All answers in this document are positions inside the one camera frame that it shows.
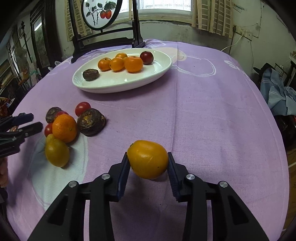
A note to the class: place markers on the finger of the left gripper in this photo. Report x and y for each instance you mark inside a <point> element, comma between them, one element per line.
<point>11,121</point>

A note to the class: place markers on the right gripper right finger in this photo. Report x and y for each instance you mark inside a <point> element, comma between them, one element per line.
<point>219,203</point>

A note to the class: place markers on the dark brown wrinkled fruit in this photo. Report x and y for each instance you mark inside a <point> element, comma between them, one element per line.
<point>51,113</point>
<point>91,122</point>

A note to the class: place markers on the red cherry tomato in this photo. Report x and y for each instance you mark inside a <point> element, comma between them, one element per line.
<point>60,113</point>
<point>48,129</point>
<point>81,108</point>

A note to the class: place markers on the small mandarin on plate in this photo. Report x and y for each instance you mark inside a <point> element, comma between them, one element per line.
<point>121,55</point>

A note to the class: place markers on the blue cloth pile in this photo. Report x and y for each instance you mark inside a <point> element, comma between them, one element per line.
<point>279,98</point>

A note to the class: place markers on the brown passion fruit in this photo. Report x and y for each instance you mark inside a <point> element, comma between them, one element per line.
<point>90,74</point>

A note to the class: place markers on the right beige curtain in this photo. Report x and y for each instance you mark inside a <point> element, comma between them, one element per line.
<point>213,16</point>

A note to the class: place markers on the beige curtain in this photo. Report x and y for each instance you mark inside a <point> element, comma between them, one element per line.
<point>82,28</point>
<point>213,16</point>

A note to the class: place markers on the person's hand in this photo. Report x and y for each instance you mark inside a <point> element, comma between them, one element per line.
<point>4,172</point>

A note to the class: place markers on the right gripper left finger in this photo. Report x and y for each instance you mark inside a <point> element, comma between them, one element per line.
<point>64,219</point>

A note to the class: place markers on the dark red plum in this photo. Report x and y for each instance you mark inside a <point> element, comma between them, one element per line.
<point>147,57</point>

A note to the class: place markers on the large orange persimmon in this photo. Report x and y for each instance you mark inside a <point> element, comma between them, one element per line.
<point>149,160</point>

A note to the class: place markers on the white oval plate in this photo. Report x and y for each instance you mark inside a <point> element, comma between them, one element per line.
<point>112,82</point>

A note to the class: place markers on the left beige curtain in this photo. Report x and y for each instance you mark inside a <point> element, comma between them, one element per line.
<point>82,28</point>

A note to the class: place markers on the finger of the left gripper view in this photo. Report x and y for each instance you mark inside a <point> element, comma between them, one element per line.
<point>27,131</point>

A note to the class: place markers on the large mandarin orange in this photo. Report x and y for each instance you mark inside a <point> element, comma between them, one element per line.
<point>65,128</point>

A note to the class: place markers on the purple tablecloth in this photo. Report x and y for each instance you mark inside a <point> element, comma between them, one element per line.
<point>205,110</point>

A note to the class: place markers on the yellow lemon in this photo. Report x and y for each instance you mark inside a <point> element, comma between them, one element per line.
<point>56,151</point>

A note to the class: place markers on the black framed persimmon painting stand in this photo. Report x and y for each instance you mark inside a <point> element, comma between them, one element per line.
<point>99,15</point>

